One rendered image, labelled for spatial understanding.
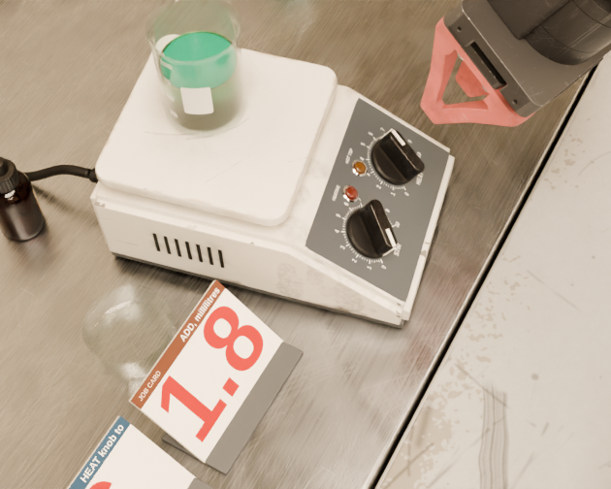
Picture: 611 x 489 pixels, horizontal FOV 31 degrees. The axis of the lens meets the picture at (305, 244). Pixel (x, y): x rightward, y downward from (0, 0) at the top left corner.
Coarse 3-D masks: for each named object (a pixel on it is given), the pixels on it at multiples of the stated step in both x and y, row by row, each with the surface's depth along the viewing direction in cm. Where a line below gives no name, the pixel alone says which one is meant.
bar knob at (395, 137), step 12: (396, 132) 68; (384, 144) 68; (396, 144) 68; (372, 156) 68; (384, 156) 69; (396, 156) 68; (408, 156) 68; (384, 168) 68; (396, 168) 69; (408, 168) 68; (420, 168) 68; (396, 180) 68; (408, 180) 69
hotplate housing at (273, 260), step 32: (352, 96) 70; (320, 160) 67; (448, 160) 72; (96, 192) 67; (320, 192) 66; (128, 224) 67; (160, 224) 66; (192, 224) 65; (224, 224) 65; (256, 224) 64; (288, 224) 64; (128, 256) 71; (160, 256) 69; (192, 256) 68; (224, 256) 66; (256, 256) 65; (288, 256) 64; (320, 256) 64; (256, 288) 69; (288, 288) 67; (320, 288) 66; (352, 288) 65; (416, 288) 67; (384, 320) 67
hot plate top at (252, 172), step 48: (144, 96) 68; (288, 96) 67; (144, 144) 66; (192, 144) 66; (240, 144) 65; (288, 144) 65; (144, 192) 64; (192, 192) 64; (240, 192) 64; (288, 192) 63
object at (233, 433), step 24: (192, 312) 65; (264, 360) 67; (288, 360) 67; (264, 384) 66; (144, 408) 62; (240, 408) 65; (264, 408) 65; (168, 432) 63; (216, 432) 64; (240, 432) 65; (192, 456) 64; (216, 456) 64
